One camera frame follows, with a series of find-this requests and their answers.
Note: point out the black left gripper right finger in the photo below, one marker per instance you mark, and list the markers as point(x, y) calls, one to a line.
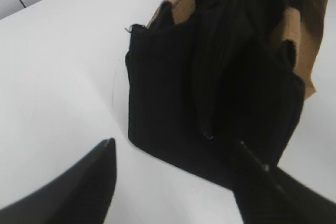
point(266, 194)

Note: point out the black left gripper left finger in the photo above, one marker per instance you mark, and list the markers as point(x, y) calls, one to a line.
point(82, 194)

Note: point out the black bag with tan handles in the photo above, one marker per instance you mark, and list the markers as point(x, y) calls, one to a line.
point(204, 74)

